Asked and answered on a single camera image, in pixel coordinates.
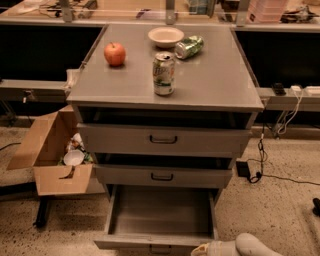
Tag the grey bottom drawer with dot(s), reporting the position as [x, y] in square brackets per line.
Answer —
[161, 220]

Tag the white cup in box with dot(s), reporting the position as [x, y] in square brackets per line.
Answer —
[73, 158]

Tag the grey drawer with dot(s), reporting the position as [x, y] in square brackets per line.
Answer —
[167, 141]
[171, 171]
[161, 220]

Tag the black power adapter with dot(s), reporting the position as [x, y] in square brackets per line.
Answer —
[243, 169]

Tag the black device on rail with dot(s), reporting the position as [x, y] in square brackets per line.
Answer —
[278, 89]

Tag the white power strip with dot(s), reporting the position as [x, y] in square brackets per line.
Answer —
[308, 90]

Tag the black object at right edge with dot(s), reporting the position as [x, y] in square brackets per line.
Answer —
[316, 209]

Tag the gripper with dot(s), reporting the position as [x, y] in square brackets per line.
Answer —
[220, 249]

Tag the white bowl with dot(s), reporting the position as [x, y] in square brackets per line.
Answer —
[165, 37]

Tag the lying green soda can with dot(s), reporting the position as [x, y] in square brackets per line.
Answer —
[189, 47]

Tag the pink plastic container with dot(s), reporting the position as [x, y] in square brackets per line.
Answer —
[266, 11]

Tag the red apple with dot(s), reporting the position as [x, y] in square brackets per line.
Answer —
[114, 54]

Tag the cardboard box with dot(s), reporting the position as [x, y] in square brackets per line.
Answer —
[43, 147]

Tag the grey middle drawer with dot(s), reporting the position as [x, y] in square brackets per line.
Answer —
[171, 171]

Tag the black table leg foot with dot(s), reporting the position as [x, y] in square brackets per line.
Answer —
[42, 212]

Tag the grey top drawer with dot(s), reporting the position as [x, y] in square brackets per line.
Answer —
[167, 141]

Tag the grey drawer cabinet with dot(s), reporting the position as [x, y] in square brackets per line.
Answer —
[213, 89]

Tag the upright green soda can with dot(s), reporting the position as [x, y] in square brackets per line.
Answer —
[163, 73]

